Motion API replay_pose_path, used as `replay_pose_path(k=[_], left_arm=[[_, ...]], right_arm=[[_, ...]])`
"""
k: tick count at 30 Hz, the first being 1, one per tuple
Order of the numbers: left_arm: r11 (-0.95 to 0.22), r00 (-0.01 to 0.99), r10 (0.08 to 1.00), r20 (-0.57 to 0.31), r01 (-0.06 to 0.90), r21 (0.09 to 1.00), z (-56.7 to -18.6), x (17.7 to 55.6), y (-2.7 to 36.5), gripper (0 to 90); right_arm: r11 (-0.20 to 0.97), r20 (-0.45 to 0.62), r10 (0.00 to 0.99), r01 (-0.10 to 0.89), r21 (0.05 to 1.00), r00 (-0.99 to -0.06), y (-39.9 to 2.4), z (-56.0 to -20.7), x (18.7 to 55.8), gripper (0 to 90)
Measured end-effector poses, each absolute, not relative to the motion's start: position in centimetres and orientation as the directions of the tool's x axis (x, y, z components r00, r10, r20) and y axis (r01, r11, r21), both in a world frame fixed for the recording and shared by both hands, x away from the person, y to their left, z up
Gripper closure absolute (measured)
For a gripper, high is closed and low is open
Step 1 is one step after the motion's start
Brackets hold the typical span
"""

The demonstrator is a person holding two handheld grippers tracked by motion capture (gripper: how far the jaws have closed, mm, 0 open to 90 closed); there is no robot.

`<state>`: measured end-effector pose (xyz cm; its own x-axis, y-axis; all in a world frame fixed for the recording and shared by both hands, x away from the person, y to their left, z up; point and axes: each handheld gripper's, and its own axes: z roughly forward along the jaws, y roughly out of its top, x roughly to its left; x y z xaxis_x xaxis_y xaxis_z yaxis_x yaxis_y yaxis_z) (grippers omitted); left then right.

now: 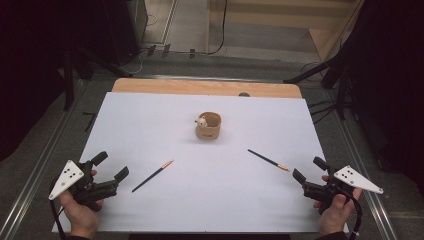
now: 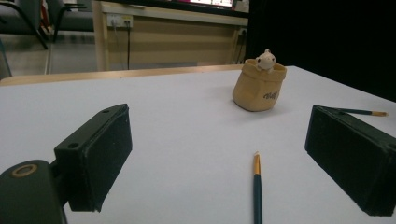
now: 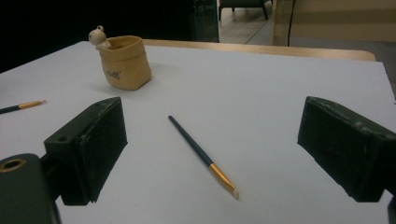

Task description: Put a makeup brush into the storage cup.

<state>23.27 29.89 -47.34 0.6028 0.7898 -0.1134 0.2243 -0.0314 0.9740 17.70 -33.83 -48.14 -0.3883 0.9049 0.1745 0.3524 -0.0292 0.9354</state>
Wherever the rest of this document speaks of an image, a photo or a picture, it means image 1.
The dark curtain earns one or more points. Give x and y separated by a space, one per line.
393 83
30 66

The person's left hand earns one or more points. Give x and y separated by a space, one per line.
80 218

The black cabinet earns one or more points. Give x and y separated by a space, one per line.
123 30

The wooden chopstick holder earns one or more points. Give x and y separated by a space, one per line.
209 131

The metal floor rail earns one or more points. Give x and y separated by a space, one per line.
370 200
36 163

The wooden table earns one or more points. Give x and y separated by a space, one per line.
200 87

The small white animal figurine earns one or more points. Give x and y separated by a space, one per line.
201 122

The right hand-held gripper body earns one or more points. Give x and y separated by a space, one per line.
320 190

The white table mat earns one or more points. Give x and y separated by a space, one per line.
206 200

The dark floor plug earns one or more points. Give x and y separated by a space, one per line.
151 50
192 53

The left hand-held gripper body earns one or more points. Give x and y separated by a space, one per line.
87 190

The black metal stand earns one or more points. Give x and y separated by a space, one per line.
340 90
68 80

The light wooden shelf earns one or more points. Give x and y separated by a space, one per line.
266 20

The person's right hand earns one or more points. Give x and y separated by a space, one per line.
335 216

